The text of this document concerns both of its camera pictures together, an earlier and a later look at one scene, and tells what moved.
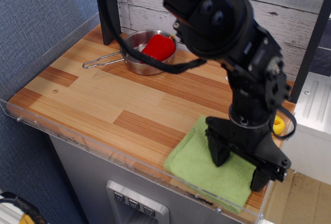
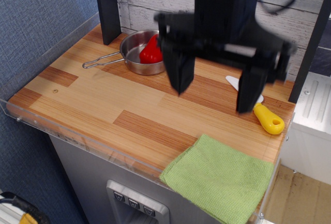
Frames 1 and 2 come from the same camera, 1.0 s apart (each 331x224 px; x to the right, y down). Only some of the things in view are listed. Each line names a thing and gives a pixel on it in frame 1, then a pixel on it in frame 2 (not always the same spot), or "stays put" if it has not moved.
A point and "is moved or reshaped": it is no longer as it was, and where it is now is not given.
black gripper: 255,143 → 225,18
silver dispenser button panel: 129,206 stays put
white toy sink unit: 308,151 stays put
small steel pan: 135,42 stays put
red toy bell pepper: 160,47 stays put
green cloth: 229,184 is moved or reshaped
